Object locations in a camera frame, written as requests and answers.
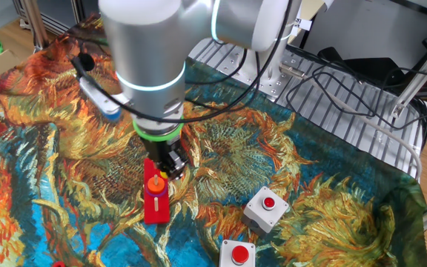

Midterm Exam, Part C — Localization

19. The orange Hanoi ring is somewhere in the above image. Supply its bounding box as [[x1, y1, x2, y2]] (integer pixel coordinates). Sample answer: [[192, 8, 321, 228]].
[[146, 175, 167, 194]]

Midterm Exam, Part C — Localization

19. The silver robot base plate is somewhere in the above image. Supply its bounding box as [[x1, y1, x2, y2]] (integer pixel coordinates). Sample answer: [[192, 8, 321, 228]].
[[213, 44, 305, 103]]

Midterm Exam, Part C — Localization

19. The sunflower painting tablecloth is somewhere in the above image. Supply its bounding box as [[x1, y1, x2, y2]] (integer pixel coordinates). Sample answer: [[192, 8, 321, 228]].
[[0, 13, 427, 267]]

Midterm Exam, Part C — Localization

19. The aluminium frame rail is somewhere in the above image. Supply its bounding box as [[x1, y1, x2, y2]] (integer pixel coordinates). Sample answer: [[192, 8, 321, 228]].
[[13, 0, 88, 37]]

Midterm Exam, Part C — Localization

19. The white box flat red button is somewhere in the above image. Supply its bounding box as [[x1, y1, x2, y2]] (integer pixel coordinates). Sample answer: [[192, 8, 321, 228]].
[[241, 186, 291, 235]]

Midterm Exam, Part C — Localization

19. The large purple Hanoi ring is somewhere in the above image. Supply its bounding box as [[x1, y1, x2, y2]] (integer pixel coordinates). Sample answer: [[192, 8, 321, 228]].
[[145, 184, 169, 198]]

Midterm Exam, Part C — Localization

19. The black office chair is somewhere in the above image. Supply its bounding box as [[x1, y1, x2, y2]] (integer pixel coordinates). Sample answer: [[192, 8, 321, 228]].
[[317, 36, 427, 135]]

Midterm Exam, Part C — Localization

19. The grey thick cable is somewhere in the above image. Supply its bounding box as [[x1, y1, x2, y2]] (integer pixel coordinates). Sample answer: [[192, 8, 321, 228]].
[[279, 62, 423, 181]]

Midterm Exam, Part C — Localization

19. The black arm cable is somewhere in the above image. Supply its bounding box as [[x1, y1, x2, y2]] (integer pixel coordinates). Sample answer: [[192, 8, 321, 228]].
[[70, 0, 294, 125]]

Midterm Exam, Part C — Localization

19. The black table cable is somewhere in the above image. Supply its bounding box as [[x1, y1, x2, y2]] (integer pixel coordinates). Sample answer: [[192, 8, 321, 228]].
[[285, 44, 427, 131]]

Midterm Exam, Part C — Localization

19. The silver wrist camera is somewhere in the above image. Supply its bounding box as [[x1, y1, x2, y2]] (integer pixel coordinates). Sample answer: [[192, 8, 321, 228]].
[[78, 76, 122, 122]]

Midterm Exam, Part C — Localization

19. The white box mushroom red button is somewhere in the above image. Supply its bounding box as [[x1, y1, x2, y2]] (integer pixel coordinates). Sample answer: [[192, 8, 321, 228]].
[[219, 239, 257, 267]]

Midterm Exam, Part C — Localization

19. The white printed tag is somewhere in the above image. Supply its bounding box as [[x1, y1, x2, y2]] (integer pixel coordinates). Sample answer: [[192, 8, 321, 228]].
[[294, 17, 313, 32]]

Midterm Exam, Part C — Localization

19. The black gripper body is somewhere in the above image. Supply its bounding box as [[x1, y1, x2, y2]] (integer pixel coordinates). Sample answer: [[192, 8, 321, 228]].
[[146, 136, 188, 171]]

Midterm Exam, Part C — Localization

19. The red Hanoi base with pegs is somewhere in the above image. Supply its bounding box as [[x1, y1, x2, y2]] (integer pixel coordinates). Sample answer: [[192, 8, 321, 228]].
[[142, 158, 171, 225]]

